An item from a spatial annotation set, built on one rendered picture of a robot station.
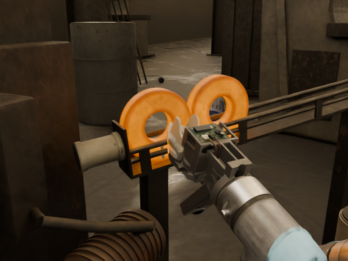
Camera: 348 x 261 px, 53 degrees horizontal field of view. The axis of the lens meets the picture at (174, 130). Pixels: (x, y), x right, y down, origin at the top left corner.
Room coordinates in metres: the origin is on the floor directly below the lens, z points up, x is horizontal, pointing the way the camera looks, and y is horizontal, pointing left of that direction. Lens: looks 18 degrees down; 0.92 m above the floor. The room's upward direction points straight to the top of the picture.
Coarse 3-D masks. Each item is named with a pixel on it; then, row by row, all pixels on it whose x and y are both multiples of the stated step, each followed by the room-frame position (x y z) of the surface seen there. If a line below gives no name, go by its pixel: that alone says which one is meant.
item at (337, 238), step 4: (344, 208) 0.69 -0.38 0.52; (340, 212) 0.69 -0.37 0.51; (344, 212) 0.67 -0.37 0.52; (340, 216) 0.67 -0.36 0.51; (344, 216) 0.66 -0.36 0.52; (340, 220) 0.66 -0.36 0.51; (344, 220) 0.65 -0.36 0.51; (340, 224) 0.66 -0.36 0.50; (344, 224) 0.64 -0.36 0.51; (340, 228) 0.65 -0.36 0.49; (344, 228) 0.64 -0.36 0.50; (336, 232) 0.67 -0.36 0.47; (340, 232) 0.65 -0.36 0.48; (344, 232) 0.64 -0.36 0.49; (336, 236) 0.67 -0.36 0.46; (340, 236) 0.65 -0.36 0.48; (344, 236) 0.64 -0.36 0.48; (336, 240) 0.66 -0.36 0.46; (340, 240) 0.65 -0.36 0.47
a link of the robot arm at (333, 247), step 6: (324, 246) 0.46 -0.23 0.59; (330, 246) 0.44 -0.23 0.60; (336, 246) 0.43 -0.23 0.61; (342, 246) 0.42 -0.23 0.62; (324, 252) 0.44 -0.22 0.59; (330, 252) 0.43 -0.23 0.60; (336, 252) 0.42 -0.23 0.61; (342, 252) 0.41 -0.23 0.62; (330, 258) 0.42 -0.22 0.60; (336, 258) 0.41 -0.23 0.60; (342, 258) 0.40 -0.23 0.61
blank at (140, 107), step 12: (144, 96) 0.68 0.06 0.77; (156, 96) 0.70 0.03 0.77; (168, 96) 0.71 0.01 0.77; (180, 96) 0.72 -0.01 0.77; (132, 108) 0.67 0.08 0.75; (144, 108) 0.68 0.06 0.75; (156, 108) 0.69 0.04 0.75; (168, 108) 0.71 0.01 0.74; (180, 108) 0.72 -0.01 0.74; (120, 120) 0.69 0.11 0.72; (132, 120) 0.67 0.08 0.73; (144, 120) 0.68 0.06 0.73; (168, 120) 0.73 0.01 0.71; (180, 120) 0.72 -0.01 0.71; (132, 132) 0.67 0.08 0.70; (144, 132) 0.68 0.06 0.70; (132, 144) 0.67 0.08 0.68; (144, 144) 0.68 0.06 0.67
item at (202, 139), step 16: (192, 128) 0.54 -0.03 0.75; (208, 128) 0.54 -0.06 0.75; (192, 144) 0.53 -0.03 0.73; (208, 144) 0.50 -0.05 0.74; (224, 144) 0.51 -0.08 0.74; (192, 160) 0.52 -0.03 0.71; (208, 160) 0.51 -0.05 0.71; (224, 160) 0.50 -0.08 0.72; (240, 160) 0.47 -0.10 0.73; (192, 176) 0.52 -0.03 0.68; (208, 176) 0.51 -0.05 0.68; (224, 176) 0.47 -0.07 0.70
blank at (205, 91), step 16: (208, 80) 0.76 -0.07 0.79; (224, 80) 0.77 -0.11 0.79; (192, 96) 0.75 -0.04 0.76; (208, 96) 0.75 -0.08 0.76; (224, 96) 0.78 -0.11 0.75; (240, 96) 0.79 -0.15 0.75; (192, 112) 0.74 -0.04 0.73; (208, 112) 0.75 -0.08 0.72; (224, 112) 0.81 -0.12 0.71; (240, 112) 0.80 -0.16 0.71; (224, 128) 0.77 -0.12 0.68
